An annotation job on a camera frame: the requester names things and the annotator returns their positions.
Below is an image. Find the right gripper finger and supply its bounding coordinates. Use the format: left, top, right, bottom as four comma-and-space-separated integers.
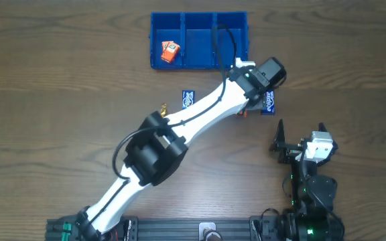
318, 122, 340, 157
269, 118, 287, 152

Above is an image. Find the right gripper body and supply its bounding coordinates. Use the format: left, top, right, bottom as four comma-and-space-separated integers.
278, 143, 307, 165

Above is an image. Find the blue candy pack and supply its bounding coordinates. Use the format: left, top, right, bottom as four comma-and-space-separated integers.
181, 90, 196, 110
261, 90, 275, 116

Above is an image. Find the blue tray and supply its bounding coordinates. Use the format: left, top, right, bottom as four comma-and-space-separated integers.
149, 11, 250, 70

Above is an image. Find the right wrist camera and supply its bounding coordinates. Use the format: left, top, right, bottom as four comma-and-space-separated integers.
300, 131, 334, 164

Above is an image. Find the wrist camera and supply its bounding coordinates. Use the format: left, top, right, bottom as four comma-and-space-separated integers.
234, 57, 257, 70
300, 131, 334, 164

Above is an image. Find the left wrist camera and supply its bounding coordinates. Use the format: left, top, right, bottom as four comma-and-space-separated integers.
234, 57, 257, 70

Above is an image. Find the mounting rail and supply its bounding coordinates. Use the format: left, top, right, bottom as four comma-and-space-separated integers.
45, 216, 283, 241

